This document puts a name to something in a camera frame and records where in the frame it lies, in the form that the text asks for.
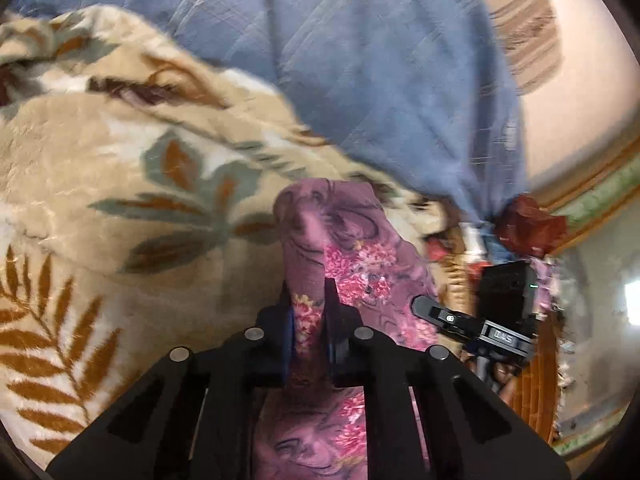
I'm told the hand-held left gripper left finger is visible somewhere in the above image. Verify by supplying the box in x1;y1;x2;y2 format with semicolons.
47;282;297;480

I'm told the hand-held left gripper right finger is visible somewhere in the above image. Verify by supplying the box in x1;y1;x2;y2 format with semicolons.
322;277;572;480

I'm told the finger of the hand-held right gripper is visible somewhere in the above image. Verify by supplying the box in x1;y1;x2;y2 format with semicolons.
411;295;484;339

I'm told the purple floral shirt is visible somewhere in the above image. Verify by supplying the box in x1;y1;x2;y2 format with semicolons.
252;180;447;480

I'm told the purple floral cloth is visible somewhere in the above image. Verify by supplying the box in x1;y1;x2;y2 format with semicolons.
536;257;567;313

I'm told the dark red crumpled cloth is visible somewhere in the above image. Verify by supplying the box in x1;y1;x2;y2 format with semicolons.
495;194;569;261

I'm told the blue plaid quilt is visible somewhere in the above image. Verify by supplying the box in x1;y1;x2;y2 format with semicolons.
10;0;529;222

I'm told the striped floral bolster cushion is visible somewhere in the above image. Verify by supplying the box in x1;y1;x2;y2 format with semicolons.
470;0;564;94

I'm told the cream leaf print blanket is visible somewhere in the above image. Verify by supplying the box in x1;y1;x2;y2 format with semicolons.
0;4;467;461

